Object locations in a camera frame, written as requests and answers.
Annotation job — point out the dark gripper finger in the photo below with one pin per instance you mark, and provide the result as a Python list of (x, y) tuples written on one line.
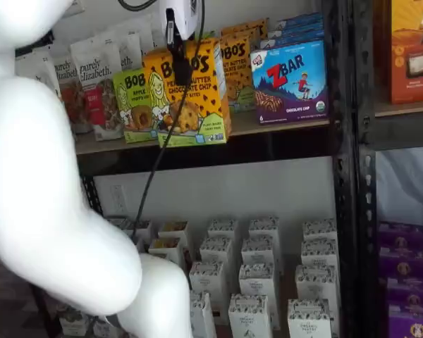
[(181, 63)]

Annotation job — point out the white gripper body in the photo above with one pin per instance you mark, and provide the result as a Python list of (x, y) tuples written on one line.
[(185, 17)]

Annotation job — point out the orange Bobo's peanut butter box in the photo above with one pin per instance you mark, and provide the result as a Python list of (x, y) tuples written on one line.
[(197, 116), (245, 32), (248, 23), (238, 70)]

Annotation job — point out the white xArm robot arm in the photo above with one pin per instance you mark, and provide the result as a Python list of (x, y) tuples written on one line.
[(38, 193)]

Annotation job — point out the green Bobo's apple pie box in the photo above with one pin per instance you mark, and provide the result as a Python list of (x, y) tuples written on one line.
[(134, 105), (207, 35)]

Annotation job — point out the blue purple Zbar box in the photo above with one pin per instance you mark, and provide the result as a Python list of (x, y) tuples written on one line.
[(296, 39), (299, 19), (289, 88), (299, 29)]

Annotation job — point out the purely elizabeth box yellow label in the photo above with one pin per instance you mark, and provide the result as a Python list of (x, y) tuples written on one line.
[(165, 248), (174, 229)]

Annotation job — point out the white box blue label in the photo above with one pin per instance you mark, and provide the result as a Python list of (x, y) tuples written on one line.
[(142, 227), (104, 329)]

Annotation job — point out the white patterned pantry box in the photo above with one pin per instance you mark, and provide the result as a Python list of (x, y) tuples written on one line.
[(248, 320), (208, 285), (259, 251), (315, 285), (319, 253), (215, 253), (204, 317), (222, 229), (257, 281), (308, 322), (264, 227), (319, 229)]

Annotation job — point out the grey-green granola box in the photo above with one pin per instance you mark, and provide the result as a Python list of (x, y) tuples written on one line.
[(74, 322), (114, 222)]

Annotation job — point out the large orange snack box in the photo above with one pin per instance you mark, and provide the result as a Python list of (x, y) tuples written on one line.
[(412, 53)]

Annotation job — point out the purple snack box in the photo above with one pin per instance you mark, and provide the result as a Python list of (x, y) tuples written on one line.
[(414, 325), (402, 234), (412, 292), (403, 264)]

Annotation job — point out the white granola bag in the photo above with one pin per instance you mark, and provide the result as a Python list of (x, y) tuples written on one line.
[(128, 49), (144, 35)]

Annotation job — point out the purely elizabeth bag red label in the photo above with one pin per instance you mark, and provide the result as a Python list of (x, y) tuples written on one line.
[(98, 105)]

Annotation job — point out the black metal shelf frame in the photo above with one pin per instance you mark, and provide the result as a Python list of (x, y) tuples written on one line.
[(368, 229), (343, 211)]

